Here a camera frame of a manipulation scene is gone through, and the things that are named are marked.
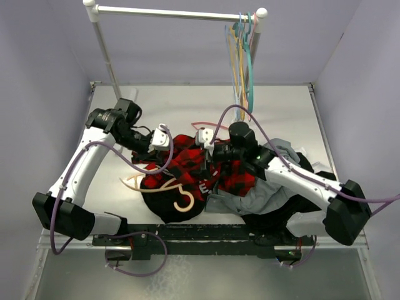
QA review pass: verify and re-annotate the red black plaid shirt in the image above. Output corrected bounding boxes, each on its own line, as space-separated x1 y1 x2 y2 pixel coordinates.
140 134 256 207

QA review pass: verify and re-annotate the cream plastic hanger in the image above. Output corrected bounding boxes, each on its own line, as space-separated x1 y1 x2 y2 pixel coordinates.
119 173 195 213

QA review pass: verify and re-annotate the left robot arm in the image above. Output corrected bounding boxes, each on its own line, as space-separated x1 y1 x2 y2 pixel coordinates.
32 98 151 245

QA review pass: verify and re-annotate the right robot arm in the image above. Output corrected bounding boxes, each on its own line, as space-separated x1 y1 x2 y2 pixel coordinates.
196 122 372 246

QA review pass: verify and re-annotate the pink plastic hanger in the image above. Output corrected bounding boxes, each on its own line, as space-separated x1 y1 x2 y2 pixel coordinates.
191 121 218 130

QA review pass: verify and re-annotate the yellow plastic hanger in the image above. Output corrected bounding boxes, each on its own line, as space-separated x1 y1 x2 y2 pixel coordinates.
224 26 246 106

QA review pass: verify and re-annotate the grey shirt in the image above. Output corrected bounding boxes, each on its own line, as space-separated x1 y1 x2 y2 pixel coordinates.
204 137 301 216

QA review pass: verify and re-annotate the teal plastic hanger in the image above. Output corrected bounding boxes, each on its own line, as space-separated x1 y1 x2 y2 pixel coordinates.
225 12 256 113

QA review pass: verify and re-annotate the black garment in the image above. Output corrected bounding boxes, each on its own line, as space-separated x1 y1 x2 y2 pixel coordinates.
243 149 338 235
141 185 208 224

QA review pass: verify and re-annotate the black garment right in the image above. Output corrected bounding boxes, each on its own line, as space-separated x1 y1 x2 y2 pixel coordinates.
243 149 338 235

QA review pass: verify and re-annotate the white clothes rack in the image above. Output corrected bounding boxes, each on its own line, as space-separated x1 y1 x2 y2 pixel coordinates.
82 0 269 132

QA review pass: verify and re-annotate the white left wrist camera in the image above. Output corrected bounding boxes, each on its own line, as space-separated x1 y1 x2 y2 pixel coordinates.
148 123 171 153

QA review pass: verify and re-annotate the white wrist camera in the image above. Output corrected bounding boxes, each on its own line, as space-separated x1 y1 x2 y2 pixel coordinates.
195 128 214 151
148 123 171 153

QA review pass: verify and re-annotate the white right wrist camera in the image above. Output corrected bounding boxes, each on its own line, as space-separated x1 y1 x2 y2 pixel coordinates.
195 128 214 151

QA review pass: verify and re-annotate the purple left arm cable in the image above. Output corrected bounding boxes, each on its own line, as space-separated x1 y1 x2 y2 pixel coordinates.
49 126 174 277

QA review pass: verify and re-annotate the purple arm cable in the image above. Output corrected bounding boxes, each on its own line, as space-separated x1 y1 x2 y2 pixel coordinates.
49 126 174 277
209 104 400 269

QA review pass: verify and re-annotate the aluminium front rail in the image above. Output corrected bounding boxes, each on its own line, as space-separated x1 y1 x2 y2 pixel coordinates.
36 222 369 251

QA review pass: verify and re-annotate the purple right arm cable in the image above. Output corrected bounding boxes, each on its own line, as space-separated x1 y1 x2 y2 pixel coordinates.
209 104 400 269

